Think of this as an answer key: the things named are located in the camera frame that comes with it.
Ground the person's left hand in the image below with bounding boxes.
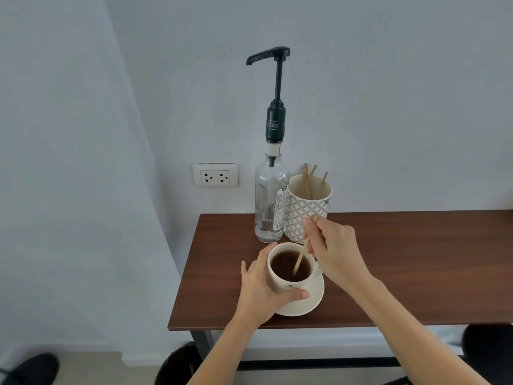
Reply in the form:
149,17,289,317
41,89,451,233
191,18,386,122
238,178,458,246
236,242,311,328

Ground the person's right hand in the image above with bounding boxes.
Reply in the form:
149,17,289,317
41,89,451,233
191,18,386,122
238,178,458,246
301,214,374,295

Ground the cream coffee cup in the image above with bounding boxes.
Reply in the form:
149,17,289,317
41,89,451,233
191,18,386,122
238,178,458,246
265,242,322,294

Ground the person's left forearm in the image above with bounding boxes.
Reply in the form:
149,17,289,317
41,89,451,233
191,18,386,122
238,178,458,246
186,312,262,385

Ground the person's right forearm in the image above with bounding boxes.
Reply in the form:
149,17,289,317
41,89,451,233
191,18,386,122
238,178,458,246
345,276,492,385

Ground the cream saucer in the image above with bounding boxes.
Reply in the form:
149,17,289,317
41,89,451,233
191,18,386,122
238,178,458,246
274,268,325,317

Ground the patterned white grey cup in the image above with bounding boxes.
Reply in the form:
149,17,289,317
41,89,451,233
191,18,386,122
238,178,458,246
283,174,334,244

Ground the dark coffee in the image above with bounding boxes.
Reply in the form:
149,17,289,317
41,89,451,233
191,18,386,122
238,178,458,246
271,250,312,283

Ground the clear glass bottle black pump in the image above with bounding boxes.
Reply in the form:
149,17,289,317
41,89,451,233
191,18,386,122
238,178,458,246
246,46,291,244

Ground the black waste bin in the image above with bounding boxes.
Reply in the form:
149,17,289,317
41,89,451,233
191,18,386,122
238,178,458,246
154,342,204,385

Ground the black chair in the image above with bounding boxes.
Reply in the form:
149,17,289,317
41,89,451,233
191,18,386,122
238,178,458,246
461,323,513,385

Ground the white double wall socket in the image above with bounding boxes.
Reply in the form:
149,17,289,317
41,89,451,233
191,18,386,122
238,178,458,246
191,163,240,188

